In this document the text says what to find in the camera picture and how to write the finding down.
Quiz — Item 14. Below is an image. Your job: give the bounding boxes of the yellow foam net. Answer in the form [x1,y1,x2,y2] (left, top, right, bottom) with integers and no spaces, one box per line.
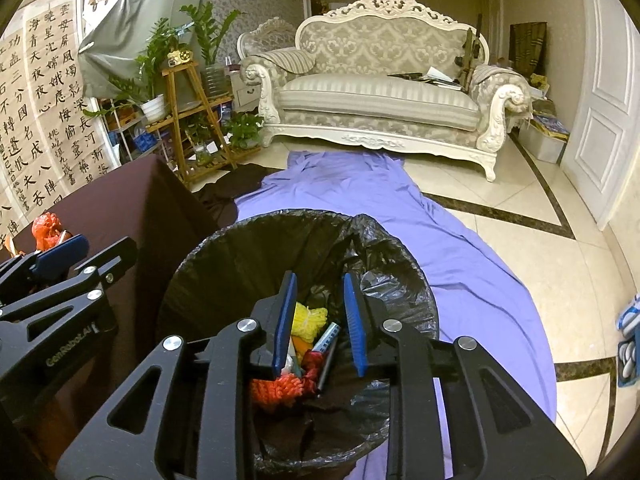
[291,301,328,346]

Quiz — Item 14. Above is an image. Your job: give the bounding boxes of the glass vase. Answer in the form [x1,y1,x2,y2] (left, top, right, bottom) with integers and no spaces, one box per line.
[201,64,233,99]

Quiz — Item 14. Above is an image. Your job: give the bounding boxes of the orange foam net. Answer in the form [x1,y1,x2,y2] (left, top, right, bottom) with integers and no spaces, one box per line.
[249,370,318,413]

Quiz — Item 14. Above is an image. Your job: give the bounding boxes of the grey storage box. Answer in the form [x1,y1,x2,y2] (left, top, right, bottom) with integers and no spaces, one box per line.
[520,100,571,164]

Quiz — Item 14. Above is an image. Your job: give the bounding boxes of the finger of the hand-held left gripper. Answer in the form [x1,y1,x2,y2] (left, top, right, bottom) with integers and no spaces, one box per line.
[0,237,138,313]
[0,235,91,301]

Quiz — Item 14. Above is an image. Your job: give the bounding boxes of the small green plant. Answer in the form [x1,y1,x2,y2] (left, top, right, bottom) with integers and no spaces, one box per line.
[222,112,266,150]

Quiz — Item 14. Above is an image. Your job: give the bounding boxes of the dark brown tablecloth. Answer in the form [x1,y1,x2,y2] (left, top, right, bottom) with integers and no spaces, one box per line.
[0,155,216,466]

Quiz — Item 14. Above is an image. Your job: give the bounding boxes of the white plant pot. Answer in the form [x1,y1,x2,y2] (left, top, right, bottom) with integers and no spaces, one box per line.
[141,95,167,123]

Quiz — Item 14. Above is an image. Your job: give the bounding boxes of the leafy plant in white pot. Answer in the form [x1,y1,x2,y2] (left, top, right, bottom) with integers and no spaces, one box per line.
[82,17,188,123]

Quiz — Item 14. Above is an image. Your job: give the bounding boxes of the red foam net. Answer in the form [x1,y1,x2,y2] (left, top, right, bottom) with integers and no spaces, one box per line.
[31,212,73,253]

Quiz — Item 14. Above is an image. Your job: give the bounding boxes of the bin with black bag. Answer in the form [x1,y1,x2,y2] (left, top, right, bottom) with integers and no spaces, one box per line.
[155,210,441,480]

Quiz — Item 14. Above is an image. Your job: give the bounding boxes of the cream carved armchair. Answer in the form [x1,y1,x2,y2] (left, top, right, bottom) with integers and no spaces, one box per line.
[236,17,301,111]

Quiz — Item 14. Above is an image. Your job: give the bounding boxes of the tall green plant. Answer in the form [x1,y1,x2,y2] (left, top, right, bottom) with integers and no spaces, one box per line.
[179,1,246,68]

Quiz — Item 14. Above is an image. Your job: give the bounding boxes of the papers on sofa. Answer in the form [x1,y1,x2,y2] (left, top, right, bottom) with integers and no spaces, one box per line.
[387,66,463,89]

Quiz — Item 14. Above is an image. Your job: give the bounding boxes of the cream carved sofa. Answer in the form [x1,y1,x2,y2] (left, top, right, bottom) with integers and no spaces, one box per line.
[257,0,533,182]

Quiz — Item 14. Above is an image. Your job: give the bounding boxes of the white door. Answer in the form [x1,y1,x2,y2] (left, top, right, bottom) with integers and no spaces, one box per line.
[560,0,640,231]

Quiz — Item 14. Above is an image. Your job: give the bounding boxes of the purple sheet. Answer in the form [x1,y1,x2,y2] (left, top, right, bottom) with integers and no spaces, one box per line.
[234,150,558,480]

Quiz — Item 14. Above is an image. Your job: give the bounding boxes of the dark brown floor cloth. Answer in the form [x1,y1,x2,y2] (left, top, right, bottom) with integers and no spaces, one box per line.
[192,164,272,231]

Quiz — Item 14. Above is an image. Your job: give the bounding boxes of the wooden plant stand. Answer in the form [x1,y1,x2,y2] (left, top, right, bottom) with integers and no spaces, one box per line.
[160,60,238,186]

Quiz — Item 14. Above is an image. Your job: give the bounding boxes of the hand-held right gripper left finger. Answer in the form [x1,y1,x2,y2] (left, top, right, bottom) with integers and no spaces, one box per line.
[55,271,298,480]

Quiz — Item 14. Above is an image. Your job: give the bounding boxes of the blue crate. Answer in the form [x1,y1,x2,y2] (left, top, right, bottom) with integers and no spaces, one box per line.
[107,122,162,155]

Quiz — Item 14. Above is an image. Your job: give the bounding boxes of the grey hanging cloth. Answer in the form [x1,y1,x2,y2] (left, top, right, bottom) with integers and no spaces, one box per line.
[77,0,211,99]

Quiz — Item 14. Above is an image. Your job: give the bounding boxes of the blue and white shoes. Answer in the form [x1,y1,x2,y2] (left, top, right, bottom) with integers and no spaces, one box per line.
[617,295,640,388]

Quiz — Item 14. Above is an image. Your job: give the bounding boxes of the dark plaid cloth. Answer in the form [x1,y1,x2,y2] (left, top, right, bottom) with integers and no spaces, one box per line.
[510,21,548,78]

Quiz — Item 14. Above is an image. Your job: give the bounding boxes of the small white cabinet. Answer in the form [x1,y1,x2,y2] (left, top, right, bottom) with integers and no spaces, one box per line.
[232,80,262,112]

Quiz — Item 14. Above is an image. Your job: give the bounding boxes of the toy rifle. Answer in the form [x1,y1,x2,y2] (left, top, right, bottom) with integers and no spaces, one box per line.
[452,12,489,92]

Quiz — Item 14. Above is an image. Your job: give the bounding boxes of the calligraphy paper wall hangings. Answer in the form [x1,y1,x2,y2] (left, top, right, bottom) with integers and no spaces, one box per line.
[0,2,121,256]

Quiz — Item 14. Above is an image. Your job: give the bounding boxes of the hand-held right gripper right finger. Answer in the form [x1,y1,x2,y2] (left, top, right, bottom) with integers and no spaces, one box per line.
[344,272,586,480]

